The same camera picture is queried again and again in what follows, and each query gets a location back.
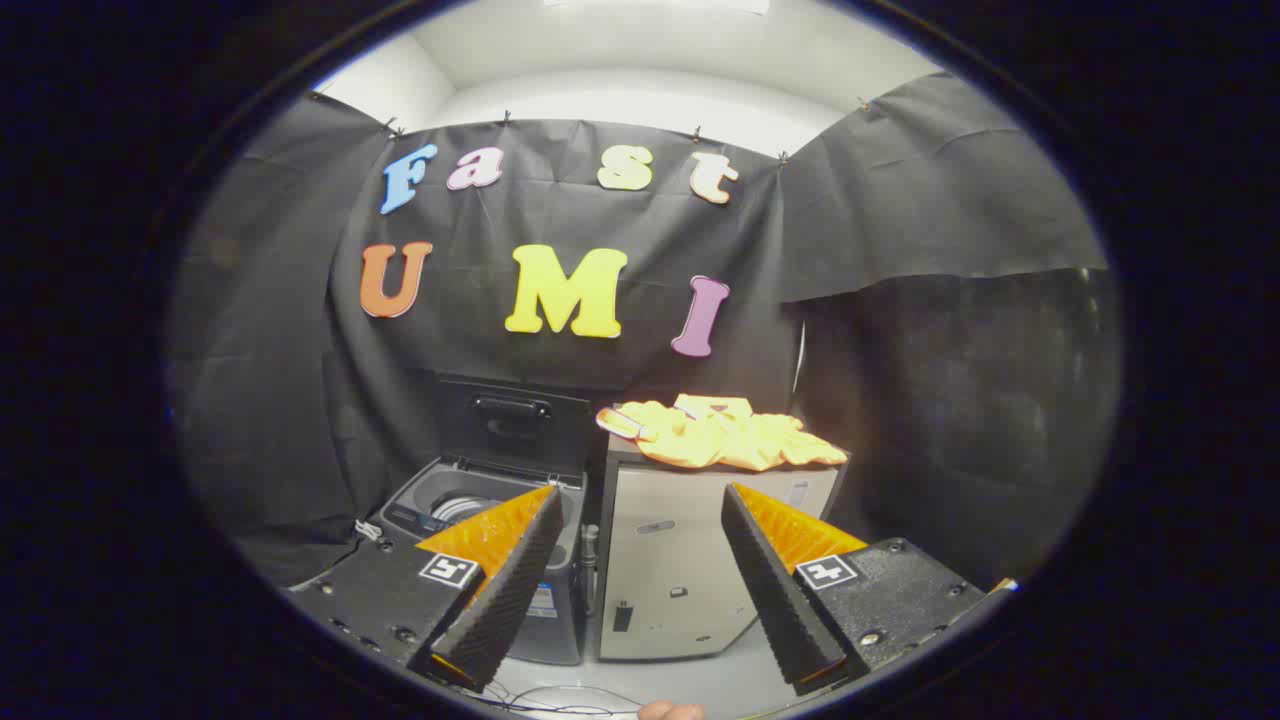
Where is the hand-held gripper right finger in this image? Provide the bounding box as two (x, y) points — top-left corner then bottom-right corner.
(720, 483), (1021, 698)

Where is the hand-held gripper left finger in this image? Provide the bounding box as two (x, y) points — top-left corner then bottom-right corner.
(285, 485), (566, 693)

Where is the grey washing machine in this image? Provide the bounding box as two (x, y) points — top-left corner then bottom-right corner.
(378, 455), (593, 666)

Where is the orange shirt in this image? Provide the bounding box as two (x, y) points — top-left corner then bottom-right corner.
(596, 394), (849, 473)

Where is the beige cabinet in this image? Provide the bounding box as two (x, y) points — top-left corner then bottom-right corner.
(597, 435), (849, 663)

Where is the black backdrop cloth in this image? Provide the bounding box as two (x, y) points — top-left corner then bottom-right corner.
(170, 72), (1116, 591)

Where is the thin black floor cable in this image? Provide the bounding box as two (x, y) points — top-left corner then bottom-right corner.
(470, 680), (646, 717)

